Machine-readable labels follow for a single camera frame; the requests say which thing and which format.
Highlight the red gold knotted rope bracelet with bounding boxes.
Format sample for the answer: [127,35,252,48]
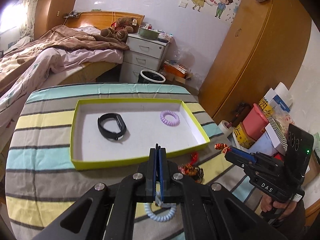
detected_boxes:
[177,151,205,184]

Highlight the yellow printed box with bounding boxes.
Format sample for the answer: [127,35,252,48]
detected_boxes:
[233,122,255,149]

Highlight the orange book stack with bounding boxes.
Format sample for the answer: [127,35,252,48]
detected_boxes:
[161,60,193,84]

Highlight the purple spiral hair tie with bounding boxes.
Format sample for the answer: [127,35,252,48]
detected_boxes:
[159,109,181,127]

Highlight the brown teddy bear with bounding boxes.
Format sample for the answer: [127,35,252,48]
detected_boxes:
[100,17,138,42]

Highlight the pink duvet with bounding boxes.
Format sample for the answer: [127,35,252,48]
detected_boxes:
[1,48,123,132]

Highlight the wooden wardrobe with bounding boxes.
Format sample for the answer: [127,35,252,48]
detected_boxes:
[199,0,312,123]

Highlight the green rimmed white tray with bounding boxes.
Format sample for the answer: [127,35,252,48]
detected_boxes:
[70,98,210,170]

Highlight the pink plastic container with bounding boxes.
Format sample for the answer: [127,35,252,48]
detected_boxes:
[242,103,268,141]

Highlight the black fitness band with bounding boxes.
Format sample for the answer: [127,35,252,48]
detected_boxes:
[97,113,127,140]

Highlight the white paper roll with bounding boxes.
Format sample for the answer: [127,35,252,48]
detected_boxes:
[218,120,234,137]

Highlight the wooden bed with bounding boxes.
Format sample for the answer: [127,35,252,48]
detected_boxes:
[1,11,144,122]

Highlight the black phone camera mount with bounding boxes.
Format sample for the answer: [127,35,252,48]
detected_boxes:
[284,124,314,185]

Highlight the brown blanket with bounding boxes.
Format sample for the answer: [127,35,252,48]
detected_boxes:
[1,25,129,93]

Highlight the black white trash bin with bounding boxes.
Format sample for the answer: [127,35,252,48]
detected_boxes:
[138,69,166,84]

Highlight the white blue box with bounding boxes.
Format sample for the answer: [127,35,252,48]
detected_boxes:
[263,85,293,113]

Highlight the green bowl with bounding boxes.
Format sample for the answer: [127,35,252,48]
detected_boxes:
[138,28,159,40]

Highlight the light blue spiral hair tie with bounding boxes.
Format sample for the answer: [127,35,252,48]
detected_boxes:
[144,200,177,222]

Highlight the floral curtain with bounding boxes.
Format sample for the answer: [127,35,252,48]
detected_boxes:
[19,0,39,40]

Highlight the white drawer nightstand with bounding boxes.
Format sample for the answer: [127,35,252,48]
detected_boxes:
[119,34,170,83]

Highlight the right hand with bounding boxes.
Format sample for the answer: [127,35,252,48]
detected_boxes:
[260,194,297,219]

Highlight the striped table cloth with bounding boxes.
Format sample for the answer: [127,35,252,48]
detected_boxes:
[5,83,261,239]

